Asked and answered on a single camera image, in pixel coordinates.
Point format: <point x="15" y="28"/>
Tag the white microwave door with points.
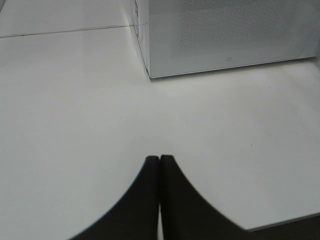
<point x="230" y="35"/>

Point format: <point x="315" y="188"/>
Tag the white microwave oven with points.
<point x="225" y="32"/>

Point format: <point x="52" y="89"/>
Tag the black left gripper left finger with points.
<point x="135" y="216"/>

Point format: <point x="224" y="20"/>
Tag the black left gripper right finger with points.
<point x="185" y="214"/>

